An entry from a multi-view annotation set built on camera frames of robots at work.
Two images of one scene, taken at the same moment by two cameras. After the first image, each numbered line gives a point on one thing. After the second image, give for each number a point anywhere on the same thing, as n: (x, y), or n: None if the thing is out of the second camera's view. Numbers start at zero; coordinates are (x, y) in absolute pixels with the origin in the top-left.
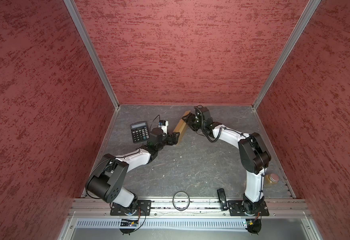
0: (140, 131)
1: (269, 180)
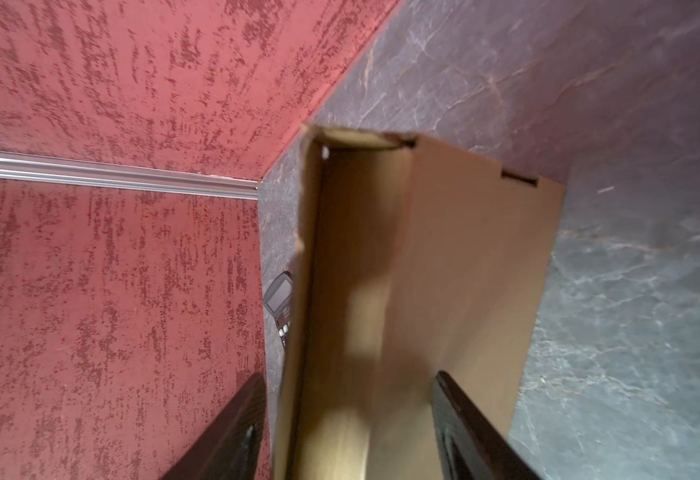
0: (278, 302)
1: None
